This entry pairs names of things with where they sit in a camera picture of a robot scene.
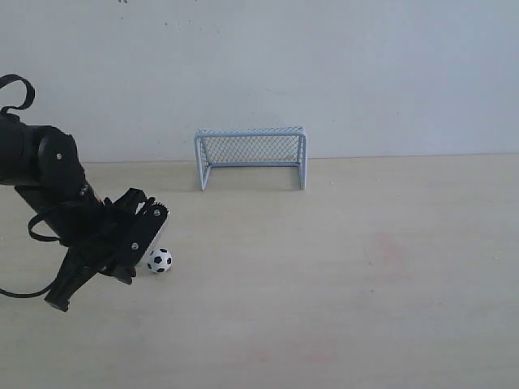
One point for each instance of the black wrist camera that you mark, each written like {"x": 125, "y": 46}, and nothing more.
{"x": 78, "y": 267}

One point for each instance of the black and white soccer ball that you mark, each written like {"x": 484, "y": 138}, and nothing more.
{"x": 159, "y": 261}

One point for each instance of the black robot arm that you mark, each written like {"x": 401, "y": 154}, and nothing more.
{"x": 42, "y": 165}

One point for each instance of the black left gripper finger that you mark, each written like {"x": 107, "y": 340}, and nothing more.
{"x": 153, "y": 244}

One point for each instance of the white miniature soccer goal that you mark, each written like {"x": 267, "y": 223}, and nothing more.
{"x": 255, "y": 147}

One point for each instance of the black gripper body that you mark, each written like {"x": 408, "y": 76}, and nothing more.
{"x": 124, "y": 228}

